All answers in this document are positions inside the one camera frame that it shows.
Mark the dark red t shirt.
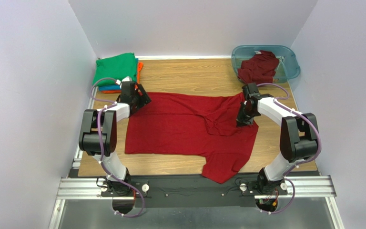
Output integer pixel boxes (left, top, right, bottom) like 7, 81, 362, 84
238, 50, 280, 84

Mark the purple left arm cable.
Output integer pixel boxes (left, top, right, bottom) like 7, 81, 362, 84
90, 77, 146, 219

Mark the teal plastic bin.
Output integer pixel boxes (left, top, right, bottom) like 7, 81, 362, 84
231, 45, 301, 84

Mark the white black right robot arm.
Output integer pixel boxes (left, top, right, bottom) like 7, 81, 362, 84
236, 83, 322, 194

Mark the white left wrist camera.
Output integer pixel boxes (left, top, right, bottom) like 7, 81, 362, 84
116, 76, 133, 86

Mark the orange folded t shirt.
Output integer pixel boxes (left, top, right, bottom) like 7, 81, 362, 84
101, 62, 144, 94

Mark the blue folded t shirt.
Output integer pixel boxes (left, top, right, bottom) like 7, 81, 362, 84
98, 58, 139, 92

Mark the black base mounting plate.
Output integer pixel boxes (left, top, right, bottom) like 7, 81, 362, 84
96, 173, 288, 209

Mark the green folded t shirt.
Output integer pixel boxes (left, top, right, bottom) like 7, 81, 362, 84
92, 52, 138, 85

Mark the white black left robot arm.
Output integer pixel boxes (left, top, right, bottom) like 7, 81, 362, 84
79, 80, 151, 196

